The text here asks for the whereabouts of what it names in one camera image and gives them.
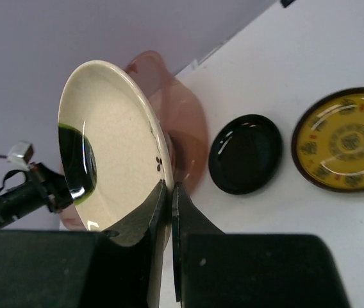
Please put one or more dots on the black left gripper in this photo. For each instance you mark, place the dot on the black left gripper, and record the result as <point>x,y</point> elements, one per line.
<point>44,187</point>

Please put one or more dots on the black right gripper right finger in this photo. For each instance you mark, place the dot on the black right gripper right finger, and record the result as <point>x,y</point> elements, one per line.
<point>216,269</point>

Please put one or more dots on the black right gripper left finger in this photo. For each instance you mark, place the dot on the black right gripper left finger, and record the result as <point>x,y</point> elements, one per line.
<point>119,267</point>

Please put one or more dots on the cream floral plate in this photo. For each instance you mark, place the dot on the cream floral plate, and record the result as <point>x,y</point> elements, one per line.
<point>112,147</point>

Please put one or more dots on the yellow patterned plate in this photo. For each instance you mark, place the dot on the yellow patterned plate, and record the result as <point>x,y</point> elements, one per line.
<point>328,142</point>

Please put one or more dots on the transparent pink plastic bin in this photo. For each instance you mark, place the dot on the transparent pink plastic bin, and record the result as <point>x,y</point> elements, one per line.
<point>182,120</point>

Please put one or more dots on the black plate right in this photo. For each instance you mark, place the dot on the black plate right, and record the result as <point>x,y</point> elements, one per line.
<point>245,154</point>

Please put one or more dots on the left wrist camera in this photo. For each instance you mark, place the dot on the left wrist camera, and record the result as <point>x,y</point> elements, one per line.
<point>20,155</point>

